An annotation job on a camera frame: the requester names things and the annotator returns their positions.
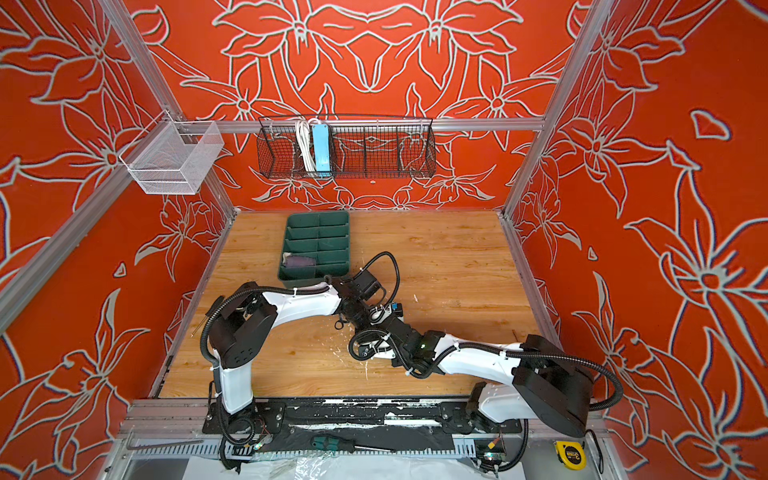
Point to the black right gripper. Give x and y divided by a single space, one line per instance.
398 363

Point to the purple striped sock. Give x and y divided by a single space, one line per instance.
291 261

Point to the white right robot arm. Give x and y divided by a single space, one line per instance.
532 379

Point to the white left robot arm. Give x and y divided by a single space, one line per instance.
238 326

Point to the green compartment tray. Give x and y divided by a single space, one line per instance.
324 236

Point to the light blue box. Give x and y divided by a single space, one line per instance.
321 143

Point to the yellow tape measure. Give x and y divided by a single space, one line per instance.
571 454

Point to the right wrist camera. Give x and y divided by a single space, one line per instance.
370 349

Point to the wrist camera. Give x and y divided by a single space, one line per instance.
370 349
387 312

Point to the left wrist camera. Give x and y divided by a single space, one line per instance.
387 312

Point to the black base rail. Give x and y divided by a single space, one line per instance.
415 426

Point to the green handled screwdriver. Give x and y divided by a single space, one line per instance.
339 444

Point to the black wire wall basket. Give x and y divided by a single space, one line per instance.
361 146

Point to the clear plastic wall bin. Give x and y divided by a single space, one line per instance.
167 161

